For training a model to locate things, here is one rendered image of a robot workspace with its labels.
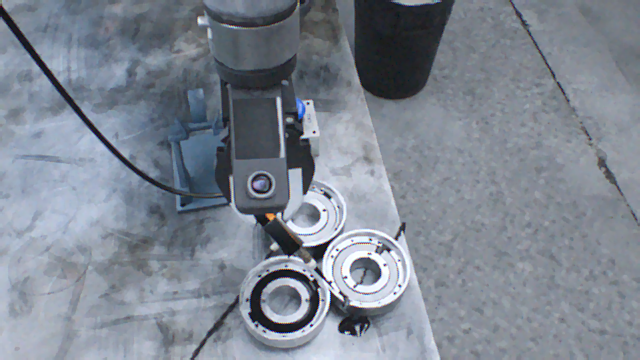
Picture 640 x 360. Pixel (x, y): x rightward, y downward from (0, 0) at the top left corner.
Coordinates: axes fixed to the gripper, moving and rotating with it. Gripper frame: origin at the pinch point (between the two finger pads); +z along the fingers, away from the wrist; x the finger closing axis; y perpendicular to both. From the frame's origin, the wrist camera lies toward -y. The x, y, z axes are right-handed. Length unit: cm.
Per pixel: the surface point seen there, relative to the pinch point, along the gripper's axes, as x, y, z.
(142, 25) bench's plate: 18, 53, 6
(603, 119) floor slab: -121, 96, 79
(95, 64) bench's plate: 25, 44, 8
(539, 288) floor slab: -75, 38, 88
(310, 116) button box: -7.7, 23.1, 5.4
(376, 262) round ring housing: -12.7, 0.1, 10.3
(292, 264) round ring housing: -2.4, 1.1, 10.0
